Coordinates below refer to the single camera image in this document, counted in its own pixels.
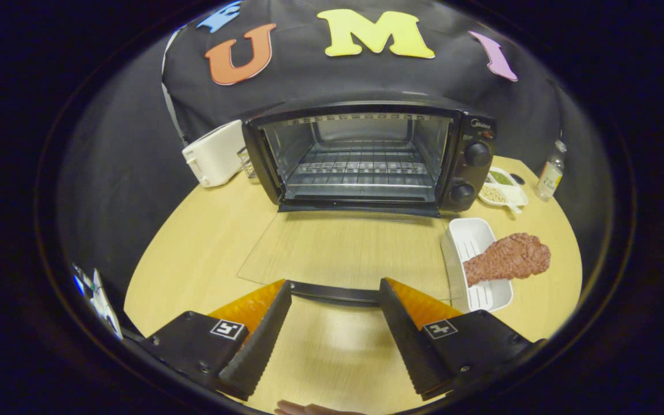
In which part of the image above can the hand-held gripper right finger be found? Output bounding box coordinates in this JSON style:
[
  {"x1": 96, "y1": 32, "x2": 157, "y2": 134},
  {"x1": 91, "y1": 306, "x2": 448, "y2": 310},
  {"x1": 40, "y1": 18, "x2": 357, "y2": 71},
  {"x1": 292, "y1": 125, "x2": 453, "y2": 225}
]
[{"x1": 378, "y1": 277, "x2": 540, "y2": 402}]

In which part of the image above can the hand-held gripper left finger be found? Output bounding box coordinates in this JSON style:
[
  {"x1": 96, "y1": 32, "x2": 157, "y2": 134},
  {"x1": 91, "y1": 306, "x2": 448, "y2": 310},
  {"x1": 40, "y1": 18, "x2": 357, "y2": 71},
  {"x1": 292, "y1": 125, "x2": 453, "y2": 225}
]
[{"x1": 122, "y1": 279, "x2": 292, "y2": 402}]

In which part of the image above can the white rectangular ribbed tray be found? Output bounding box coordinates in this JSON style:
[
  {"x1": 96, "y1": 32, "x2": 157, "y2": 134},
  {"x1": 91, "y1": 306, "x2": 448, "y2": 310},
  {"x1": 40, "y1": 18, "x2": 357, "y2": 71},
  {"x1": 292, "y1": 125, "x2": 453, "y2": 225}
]
[{"x1": 440, "y1": 217, "x2": 514, "y2": 314}]

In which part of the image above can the clear glass bottle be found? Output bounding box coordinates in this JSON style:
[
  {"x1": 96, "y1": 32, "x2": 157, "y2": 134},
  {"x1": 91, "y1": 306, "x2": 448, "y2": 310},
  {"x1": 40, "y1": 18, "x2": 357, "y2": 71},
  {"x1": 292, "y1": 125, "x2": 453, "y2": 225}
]
[{"x1": 537, "y1": 139, "x2": 568, "y2": 201}]

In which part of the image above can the white bread toaster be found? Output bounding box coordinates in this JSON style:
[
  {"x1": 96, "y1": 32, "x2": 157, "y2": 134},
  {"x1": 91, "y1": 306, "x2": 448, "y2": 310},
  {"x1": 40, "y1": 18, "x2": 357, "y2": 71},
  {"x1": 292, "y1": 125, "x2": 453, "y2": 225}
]
[{"x1": 182, "y1": 119, "x2": 247, "y2": 188}]

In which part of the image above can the white divided seasoning dish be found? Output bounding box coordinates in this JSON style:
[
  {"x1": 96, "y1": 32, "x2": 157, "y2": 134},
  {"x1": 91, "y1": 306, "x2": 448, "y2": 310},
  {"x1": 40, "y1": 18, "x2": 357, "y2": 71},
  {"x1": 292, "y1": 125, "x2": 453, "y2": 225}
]
[{"x1": 478, "y1": 167, "x2": 529, "y2": 214}]

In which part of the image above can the black toaster oven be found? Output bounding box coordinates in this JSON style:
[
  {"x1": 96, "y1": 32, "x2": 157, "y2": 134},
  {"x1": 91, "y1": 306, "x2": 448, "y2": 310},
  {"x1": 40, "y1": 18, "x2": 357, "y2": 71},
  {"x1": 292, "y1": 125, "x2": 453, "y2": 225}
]
[{"x1": 237, "y1": 101, "x2": 497, "y2": 307}]

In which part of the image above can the red raw meat piece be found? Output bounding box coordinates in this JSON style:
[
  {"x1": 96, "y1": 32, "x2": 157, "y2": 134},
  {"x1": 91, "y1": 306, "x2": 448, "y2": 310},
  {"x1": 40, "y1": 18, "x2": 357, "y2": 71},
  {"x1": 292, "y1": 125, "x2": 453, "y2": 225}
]
[{"x1": 463, "y1": 232, "x2": 552, "y2": 287}]

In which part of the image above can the small wire mesh basket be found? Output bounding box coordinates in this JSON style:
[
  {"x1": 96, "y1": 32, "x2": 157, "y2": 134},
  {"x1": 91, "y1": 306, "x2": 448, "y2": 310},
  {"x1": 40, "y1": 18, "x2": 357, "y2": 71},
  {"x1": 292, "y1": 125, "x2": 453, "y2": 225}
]
[{"x1": 236, "y1": 146, "x2": 259, "y2": 184}]

